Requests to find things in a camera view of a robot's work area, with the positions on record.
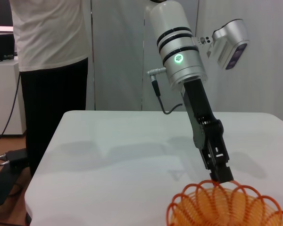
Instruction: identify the black screen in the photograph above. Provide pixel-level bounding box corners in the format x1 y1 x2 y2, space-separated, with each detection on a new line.
0 0 14 27

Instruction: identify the red black cable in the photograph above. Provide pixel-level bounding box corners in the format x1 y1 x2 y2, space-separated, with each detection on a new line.
0 74 22 159

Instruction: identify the silver robot head camera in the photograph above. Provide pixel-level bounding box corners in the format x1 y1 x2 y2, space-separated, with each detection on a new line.
195 18 251 70

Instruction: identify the orange wire basket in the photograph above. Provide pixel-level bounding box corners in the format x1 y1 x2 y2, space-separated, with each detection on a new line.
167 179 283 226

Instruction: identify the black electronic box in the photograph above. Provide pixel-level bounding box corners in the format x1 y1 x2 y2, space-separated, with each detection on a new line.
0 32 18 63

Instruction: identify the left gripper connector cable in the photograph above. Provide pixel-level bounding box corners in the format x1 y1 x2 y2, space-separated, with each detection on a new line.
146 67 185 115

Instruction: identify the black floor box with plugs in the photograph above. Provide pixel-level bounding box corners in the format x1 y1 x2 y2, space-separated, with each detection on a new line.
0 147 29 170

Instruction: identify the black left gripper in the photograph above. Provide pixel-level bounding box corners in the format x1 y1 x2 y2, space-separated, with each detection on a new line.
182 78 234 185

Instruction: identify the black floor base plate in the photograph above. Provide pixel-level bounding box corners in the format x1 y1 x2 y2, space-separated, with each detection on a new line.
0 164 27 210

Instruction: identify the white cabinet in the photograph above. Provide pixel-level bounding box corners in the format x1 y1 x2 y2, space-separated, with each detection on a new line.
0 60 27 136

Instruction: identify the person in white shirt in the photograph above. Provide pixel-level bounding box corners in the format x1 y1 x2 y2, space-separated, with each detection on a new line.
9 0 92 178

